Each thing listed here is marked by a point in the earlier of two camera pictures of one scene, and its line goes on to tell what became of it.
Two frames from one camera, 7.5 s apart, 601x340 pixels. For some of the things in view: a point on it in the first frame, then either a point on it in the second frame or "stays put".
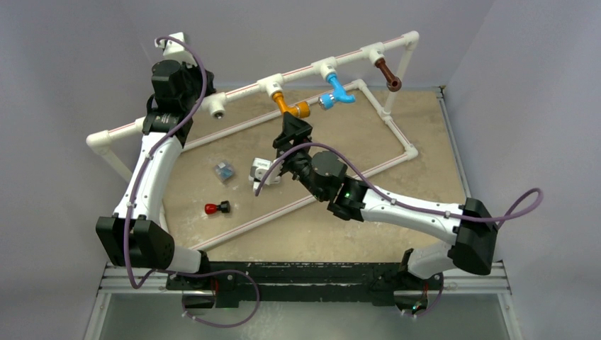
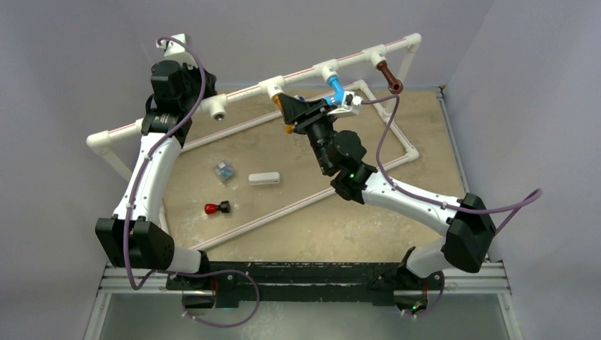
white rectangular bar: (259, 166) to (351, 105)
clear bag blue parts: (225, 171) stays put
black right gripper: (293, 127) to (293, 110)
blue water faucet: (327, 101) stays put
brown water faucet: (394, 83) stays put
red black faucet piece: (223, 206) stays put
